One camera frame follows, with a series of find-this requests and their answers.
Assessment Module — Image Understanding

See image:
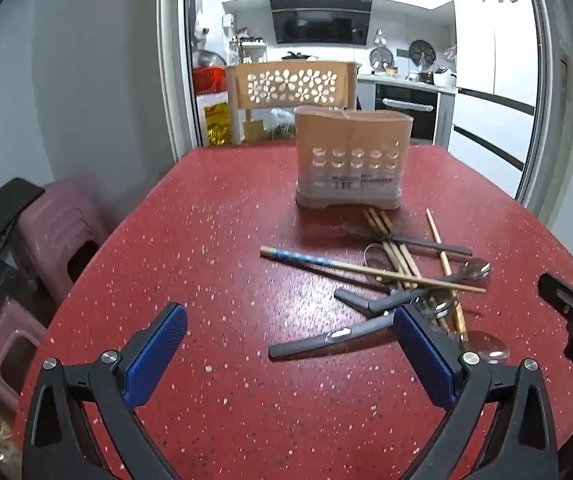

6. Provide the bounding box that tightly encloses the blue-patterned chopstick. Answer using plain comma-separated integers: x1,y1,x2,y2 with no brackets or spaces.
260,246,487,294

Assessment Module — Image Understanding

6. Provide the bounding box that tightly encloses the beige plastic utensil holder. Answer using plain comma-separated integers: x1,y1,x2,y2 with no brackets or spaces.
294,106,413,209

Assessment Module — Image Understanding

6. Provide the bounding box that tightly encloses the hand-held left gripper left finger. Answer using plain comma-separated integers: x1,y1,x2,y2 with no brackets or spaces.
22,302,188,480

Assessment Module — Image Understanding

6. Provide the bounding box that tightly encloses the grey door frame post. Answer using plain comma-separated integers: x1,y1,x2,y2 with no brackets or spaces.
514,0,573,231
156,0,204,156

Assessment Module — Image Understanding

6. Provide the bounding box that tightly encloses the yellow bag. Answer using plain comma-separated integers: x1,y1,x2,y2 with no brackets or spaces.
201,102,232,147

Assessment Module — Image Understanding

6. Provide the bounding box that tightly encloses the white refrigerator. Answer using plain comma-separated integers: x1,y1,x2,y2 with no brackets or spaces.
454,0,542,201

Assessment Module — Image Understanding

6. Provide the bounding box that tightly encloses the wooden chopstick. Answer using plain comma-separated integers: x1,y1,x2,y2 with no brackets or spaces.
379,209,423,286
363,210,407,291
425,208,469,343
369,208,417,288

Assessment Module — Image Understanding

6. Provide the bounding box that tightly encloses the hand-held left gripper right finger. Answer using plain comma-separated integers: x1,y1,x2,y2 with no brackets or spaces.
394,305,560,480

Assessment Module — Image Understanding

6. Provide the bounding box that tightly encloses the large black-handled metal spoon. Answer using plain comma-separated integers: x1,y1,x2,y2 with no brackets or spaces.
268,312,511,362

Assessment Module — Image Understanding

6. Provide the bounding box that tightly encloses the red plastic basket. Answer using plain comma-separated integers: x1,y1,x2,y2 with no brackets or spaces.
192,66,227,96

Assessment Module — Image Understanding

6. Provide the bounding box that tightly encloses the black built-in oven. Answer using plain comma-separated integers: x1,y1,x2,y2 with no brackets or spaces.
374,84,440,143

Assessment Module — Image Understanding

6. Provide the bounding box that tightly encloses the black range hood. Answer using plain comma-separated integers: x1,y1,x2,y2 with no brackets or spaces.
270,0,372,45

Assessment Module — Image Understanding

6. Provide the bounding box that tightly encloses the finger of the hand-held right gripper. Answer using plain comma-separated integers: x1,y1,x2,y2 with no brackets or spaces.
537,272,573,376

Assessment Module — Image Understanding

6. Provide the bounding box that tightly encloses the black-handled metal fork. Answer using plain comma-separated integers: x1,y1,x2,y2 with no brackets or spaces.
341,224,473,257

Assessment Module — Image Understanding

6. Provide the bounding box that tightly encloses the white rice cooker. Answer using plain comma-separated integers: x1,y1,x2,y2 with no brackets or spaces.
431,67,457,89

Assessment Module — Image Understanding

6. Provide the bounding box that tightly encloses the clear plastic bag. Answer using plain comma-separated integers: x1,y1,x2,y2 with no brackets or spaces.
266,107,297,141

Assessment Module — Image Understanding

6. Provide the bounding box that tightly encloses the beige flower-cutout plastic stool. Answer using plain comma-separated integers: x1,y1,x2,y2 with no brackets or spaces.
224,60,362,146

